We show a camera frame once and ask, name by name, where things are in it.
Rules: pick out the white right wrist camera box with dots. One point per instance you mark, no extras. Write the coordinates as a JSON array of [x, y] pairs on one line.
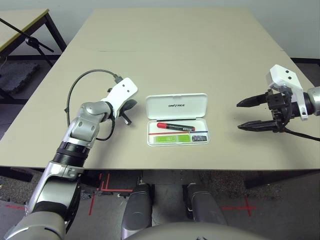
[[285, 75]]

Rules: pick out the white plastic pencil case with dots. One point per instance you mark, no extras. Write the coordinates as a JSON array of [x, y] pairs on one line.
[[175, 106]]

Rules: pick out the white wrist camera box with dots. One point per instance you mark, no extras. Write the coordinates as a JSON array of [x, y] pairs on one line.
[[285, 75], [122, 90]]

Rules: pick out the grey robot leg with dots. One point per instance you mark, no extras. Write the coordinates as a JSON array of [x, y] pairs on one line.
[[205, 205], [137, 210]]

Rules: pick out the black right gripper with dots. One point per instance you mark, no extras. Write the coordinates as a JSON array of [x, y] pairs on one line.
[[277, 102]]

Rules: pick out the grey robot left leg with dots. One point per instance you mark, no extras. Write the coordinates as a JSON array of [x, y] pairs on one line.
[[137, 210]]

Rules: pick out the grey robot right leg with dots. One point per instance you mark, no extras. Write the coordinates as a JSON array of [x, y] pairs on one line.
[[205, 205]]

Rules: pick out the beige side table black frame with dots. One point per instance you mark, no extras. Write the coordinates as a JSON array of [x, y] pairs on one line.
[[15, 27]]

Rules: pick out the grey robot torso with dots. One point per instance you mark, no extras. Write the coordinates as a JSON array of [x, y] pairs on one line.
[[195, 232]]

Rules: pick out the dark patterned eraser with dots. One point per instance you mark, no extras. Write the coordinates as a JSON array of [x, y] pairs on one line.
[[200, 138]]

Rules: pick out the black tripod stand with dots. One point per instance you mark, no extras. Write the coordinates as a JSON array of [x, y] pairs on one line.
[[31, 41]]

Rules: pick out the black marker with red cap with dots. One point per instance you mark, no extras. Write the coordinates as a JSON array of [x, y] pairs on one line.
[[175, 126]]

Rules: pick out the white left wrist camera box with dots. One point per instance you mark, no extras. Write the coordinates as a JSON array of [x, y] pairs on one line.
[[122, 90]]

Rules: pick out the black table foot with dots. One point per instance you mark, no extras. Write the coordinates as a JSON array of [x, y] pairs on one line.
[[260, 181]]

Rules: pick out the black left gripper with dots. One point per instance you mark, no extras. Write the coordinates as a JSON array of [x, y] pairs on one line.
[[123, 111]]

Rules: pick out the dark foam floor mat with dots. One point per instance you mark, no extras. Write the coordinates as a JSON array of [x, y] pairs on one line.
[[17, 76]]

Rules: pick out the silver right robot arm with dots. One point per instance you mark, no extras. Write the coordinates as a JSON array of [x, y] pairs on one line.
[[315, 100]]

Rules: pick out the green highlighter pen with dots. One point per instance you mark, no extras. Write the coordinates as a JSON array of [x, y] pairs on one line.
[[172, 139]]

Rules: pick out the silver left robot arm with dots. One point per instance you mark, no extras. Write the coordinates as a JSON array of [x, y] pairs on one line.
[[87, 125]]

